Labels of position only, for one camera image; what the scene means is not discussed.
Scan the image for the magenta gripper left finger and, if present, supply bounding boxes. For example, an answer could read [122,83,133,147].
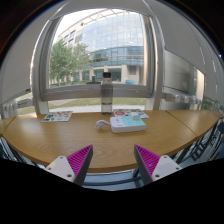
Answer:
[45,145,93,186]

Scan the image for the white coiled cable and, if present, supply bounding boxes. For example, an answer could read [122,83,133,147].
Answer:
[95,119,112,131]

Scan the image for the grey window frame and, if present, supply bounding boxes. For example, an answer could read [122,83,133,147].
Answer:
[32,8,157,114]

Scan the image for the white power strip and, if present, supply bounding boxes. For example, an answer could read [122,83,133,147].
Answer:
[110,116,147,133]

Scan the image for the clear plastic water bottle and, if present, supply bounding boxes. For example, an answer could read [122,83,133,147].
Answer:
[101,72,113,115]

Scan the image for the right sticker sheet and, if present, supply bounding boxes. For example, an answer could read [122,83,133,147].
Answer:
[113,109,149,119]

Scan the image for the white charger plug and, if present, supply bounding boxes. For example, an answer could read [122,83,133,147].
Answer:
[130,112,140,120]

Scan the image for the sticker sheet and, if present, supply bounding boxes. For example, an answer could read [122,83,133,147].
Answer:
[42,111,72,122]
[113,109,149,119]

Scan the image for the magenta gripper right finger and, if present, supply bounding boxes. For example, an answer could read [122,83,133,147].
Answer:
[134,144,181,185]

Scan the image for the left sticker sheet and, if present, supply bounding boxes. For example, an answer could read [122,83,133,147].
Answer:
[42,111,72,122]

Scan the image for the black chair at right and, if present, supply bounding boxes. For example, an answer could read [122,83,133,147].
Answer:
[172,118,224,166]

